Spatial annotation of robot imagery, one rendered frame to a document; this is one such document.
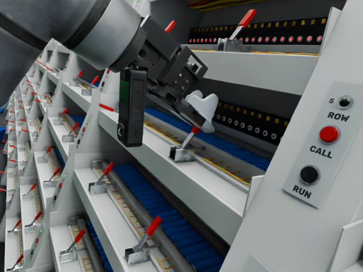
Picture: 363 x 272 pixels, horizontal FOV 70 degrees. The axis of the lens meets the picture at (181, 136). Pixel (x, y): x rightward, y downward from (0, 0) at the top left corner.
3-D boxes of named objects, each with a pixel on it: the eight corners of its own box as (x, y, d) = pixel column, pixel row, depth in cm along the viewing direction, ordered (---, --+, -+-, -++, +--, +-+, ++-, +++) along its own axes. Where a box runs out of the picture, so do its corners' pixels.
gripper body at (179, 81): (212, 71, 39) (154, 11, 32) (181, 119, 38) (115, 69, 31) (185, 67, 45) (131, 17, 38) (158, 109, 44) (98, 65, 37)
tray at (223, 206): (236, 251, 31) (253, 177, 28) (98, 123, 79) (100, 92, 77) (326, 218, 42) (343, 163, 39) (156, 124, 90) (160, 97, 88)
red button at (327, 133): (332, 143, 24) (340, 128, 24) (316, 138, 25) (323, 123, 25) (336, 146, 25) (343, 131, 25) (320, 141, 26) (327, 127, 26)
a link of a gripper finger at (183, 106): (212, 121, 40) (172, 88, 35) (206, 129, 40) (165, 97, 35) (195, 115, 44) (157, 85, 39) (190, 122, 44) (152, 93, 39)
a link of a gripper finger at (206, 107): (238, 111, 44) (203, 80, 39) (220, 141, 44) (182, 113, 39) (226, 109, 47) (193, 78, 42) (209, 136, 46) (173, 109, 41)
